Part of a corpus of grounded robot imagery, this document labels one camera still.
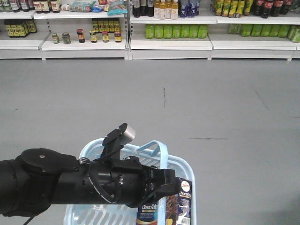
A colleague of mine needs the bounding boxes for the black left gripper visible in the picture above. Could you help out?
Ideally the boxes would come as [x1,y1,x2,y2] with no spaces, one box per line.
[88,156,180,208]

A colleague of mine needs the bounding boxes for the light blue plastic basket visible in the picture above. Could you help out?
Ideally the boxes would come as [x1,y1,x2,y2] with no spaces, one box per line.
[64,141,197,225]

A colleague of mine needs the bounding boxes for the Chocofello cookie box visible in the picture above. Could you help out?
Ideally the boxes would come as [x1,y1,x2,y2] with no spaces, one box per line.
[135,177,192,225]

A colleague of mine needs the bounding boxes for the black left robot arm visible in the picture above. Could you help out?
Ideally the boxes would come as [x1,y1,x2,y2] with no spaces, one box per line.
[0,148,180,217]

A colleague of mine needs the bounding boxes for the white supermarket shelving unit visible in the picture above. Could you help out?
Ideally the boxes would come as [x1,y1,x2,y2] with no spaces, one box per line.
[0,0,300,60]

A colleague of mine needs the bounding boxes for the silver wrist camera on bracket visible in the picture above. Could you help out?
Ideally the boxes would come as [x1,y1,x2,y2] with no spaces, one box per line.
[101,123,135,161]

